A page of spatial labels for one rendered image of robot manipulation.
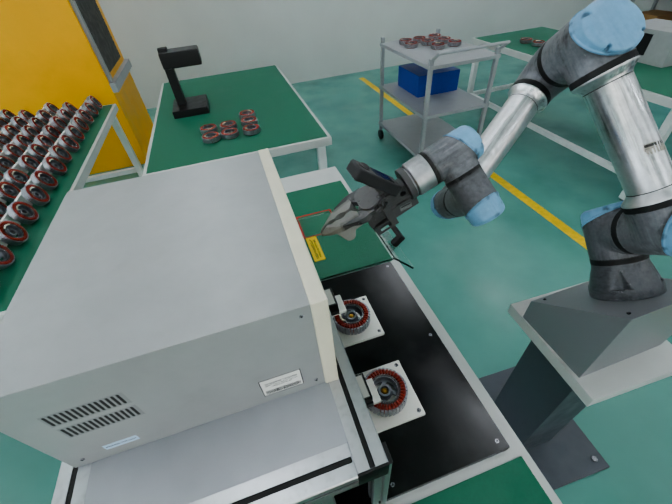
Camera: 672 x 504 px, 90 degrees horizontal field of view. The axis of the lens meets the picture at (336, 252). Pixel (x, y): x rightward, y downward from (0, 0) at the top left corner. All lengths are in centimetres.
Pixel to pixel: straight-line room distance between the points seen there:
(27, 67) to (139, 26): 198
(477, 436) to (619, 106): 76
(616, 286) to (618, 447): 106
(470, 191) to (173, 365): 58
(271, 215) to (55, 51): 361
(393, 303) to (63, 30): 356
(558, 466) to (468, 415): 92
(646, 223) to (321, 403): 74
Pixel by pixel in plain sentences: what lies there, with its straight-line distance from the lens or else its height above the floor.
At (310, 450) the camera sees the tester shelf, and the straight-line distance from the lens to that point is 54.
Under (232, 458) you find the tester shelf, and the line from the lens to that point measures 57.
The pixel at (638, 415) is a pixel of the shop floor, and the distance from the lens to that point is 213.
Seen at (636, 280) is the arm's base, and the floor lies 100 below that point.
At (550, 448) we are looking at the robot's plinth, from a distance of 186.
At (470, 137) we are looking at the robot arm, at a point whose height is 134.
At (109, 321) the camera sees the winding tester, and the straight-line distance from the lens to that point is 49.
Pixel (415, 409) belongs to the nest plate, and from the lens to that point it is 92.
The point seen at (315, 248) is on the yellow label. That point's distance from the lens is 85.
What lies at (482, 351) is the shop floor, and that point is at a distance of 199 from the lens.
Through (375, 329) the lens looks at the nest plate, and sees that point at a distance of 102.
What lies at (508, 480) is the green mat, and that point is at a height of 75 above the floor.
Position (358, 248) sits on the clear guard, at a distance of 84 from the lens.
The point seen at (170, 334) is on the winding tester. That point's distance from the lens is 44.
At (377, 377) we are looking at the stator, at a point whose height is 82.
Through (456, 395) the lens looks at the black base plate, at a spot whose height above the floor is 77.
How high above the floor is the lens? 163
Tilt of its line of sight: 43 degrees down
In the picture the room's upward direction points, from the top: 5 degrees counter-clockwise
